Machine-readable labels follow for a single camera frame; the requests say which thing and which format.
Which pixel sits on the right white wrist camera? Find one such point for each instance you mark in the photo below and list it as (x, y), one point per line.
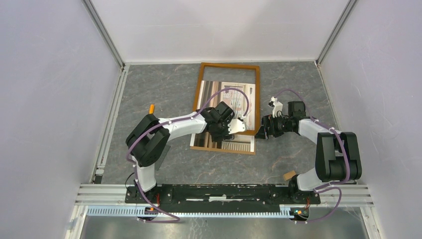
(276, 107)

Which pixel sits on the wooden picture frame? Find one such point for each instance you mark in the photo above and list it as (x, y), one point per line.
(239, 73)

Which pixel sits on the brown fibreboard backing board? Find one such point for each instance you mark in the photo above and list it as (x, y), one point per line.
(243, 144)

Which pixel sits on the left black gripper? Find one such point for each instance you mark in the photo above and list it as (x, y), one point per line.
(223, 136)

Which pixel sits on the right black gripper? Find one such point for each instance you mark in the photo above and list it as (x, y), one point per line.
(268, 121)

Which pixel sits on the grey building baseplate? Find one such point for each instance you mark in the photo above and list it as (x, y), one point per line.
(162, 157)

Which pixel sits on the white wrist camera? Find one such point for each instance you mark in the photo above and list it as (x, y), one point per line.
(237, 125)
(276, 107)

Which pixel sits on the yellow handle screwdriver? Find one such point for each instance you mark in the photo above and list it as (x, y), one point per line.
(151, 109)

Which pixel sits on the slotted cable duct rail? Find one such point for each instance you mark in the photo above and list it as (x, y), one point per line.
(140, 211)

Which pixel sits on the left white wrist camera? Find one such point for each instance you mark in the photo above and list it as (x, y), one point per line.
(237, 125)

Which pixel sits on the small cardboard block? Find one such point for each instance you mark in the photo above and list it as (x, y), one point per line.
(289, 175)

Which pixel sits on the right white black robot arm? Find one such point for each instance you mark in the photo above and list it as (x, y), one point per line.
(337, 158)

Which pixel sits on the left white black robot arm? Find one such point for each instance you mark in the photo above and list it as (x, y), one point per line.
(146, 143)

